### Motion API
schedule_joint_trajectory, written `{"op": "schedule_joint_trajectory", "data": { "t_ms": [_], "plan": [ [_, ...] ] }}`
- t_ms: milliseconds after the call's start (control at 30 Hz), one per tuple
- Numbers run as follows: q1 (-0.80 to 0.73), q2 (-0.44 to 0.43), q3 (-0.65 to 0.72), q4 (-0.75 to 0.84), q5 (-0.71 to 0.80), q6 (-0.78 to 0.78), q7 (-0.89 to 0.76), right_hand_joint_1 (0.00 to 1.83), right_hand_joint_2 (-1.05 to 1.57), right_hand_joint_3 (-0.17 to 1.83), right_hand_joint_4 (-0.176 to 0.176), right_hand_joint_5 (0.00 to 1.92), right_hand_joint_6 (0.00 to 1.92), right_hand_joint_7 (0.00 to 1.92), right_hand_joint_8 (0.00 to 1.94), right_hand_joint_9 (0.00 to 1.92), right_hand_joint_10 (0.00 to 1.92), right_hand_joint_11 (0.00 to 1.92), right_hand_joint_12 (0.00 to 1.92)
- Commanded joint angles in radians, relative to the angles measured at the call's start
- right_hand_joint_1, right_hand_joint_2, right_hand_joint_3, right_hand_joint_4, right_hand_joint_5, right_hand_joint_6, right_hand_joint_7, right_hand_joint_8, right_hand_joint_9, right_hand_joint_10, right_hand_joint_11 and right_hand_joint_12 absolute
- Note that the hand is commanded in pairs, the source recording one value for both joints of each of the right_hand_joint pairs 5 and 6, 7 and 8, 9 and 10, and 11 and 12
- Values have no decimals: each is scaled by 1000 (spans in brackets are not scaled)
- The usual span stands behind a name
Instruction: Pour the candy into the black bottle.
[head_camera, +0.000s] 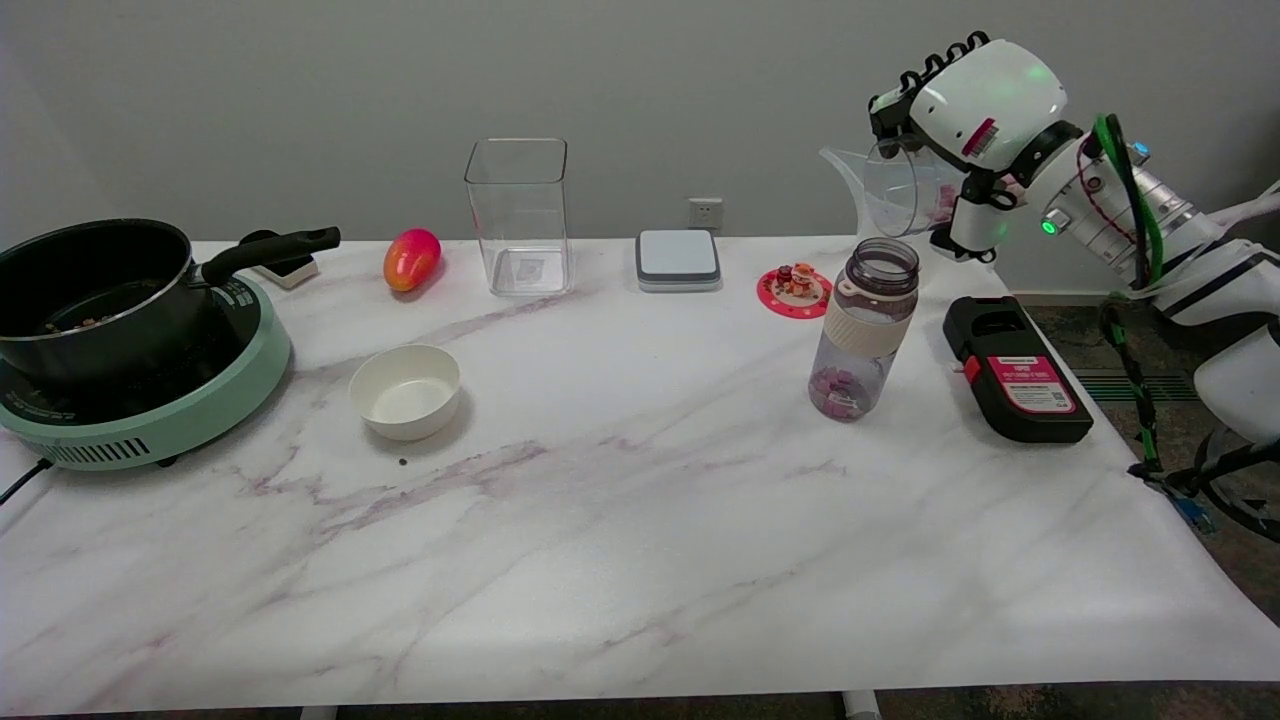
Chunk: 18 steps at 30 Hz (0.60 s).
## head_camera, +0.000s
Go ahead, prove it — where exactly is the clear water bottle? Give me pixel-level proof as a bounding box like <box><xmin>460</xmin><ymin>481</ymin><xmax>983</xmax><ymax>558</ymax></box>
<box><xmin>808</xmin><ymin>237</ymin><xmax>920</xmax><ymax>422</ymax></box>

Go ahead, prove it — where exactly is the clear plastic measuring jug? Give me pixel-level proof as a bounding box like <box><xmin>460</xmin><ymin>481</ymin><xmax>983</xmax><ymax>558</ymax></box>
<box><xmin>819</xmin><ymin>148</ymin><xmax>1001</xmax><ymax>273</ymax></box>

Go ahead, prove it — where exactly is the mint green induction cooker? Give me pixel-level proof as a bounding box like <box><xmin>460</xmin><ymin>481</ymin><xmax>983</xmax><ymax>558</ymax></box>
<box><xmin>0</xmin><ymin>272</ymin><xmax>293</xmax><ymax>472</ymax></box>

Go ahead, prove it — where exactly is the black saucepan with handle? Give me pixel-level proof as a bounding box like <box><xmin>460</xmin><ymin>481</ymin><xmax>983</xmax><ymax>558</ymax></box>
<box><xmin>0</xmin><ymin>218</ymin><xmax>342</xmax><ymax>386</ymax></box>

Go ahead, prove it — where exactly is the black power cord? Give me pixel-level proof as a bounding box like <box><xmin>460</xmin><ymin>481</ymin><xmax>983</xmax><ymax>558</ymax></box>
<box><xmin>0</xmin><ymin>458</ymin><xmax>51</xmax><ymax>506</ymax></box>

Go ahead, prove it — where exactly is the white tube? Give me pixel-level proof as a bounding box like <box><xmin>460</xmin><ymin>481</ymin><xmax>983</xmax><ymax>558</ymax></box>
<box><xmin>1205</xmin><ymin>182</ymin><xmax>1280</xmax><ymax>229</ymax></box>

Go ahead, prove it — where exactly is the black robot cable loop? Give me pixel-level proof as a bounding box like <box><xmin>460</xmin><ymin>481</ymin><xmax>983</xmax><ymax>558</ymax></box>
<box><xmin>1165</xmin><ymin>428</ymin><xmax>1280</xmax><ymax>546</ymax></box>

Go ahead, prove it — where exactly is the white round bowl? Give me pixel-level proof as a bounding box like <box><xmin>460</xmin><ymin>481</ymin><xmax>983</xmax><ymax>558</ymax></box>
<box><xmin>348</xmin><ymin>344</ymin><xmax>462</xmax><ymax>443</ymax></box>

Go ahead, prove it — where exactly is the red coaster with figurine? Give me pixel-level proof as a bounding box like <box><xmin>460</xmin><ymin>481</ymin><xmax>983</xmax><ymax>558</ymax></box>
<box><xmin>756</xmin><ymin>262</ymin><xmax>833</xmax><ymax>320</ymax></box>

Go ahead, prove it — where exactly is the floor vent grille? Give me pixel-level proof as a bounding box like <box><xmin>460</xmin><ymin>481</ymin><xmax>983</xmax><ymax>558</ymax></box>
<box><xmin>1075</xmin><ymin>370</ymin><xmax>1201</xmax><ymax>404</ymax></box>

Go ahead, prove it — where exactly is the pink white candy pile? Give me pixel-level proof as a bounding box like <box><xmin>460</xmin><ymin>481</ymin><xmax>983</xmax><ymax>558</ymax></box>
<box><xmin>812</xmin><ymin>368</ymin><xmax>883</xmax><ymax>419</ymax></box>
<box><xmin>928</xmin><ymin>180</ymin><xmax>966</xmax><ymax>229</ymax></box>

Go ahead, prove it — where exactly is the red orange toy mango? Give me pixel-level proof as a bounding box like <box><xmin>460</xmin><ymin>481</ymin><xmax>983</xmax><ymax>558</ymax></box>
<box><xmin>383</xmin><ymin>228</ymin><xmax>443</xmax><ymax>294</ymax></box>

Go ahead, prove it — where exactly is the clear plastic cup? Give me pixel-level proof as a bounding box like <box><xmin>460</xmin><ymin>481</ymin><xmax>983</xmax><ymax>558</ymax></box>
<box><xmin>862</xmin><ymin>135</ymin><xmax>966</xmax><ymax>239</ymax></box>

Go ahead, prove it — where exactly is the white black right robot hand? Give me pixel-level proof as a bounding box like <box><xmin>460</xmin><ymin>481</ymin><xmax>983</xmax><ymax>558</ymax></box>
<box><xmin>866</xmin><ymin>30</ymin><xmax>1086</xmax><ymax>265</ymax></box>

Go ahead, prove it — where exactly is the white black power plug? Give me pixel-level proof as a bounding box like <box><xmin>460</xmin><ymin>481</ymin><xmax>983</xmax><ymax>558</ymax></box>
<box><xmin>238</xmin><ymin>230</ymin><xmax>321</xmax><ymax>291</ymax></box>

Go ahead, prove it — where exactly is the grey white square lid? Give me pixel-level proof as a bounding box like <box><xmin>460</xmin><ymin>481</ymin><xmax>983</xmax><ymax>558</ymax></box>
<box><xmin>635</xmin><ymin>229</ymin><xmax>722</xmax><ymax>294</ymax></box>

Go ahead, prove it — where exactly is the black box with red label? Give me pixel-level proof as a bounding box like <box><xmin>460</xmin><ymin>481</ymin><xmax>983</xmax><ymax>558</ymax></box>
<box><xmin>943</xmin><ymin>295</ymin><xmax>1094</xmax><ymax>445</ymax></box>

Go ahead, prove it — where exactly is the clear square storage container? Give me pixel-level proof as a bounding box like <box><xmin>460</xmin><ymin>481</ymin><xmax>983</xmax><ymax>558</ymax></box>
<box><xmin>464</xmin><ymin>138</ymin><xmax>575</xmax><ymax>298</ymax></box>

